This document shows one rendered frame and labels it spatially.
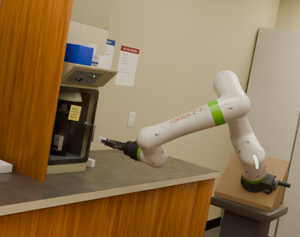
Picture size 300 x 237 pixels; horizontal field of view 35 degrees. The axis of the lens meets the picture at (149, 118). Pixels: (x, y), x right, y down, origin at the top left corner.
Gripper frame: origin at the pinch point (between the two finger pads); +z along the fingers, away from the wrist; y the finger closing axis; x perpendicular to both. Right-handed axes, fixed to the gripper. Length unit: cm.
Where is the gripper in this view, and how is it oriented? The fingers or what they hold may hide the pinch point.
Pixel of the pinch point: (103, 140)
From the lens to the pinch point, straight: 245.0
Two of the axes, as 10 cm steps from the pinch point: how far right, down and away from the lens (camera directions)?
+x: -1.8, 9.8, 0.8
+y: -5.8, -0.4, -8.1
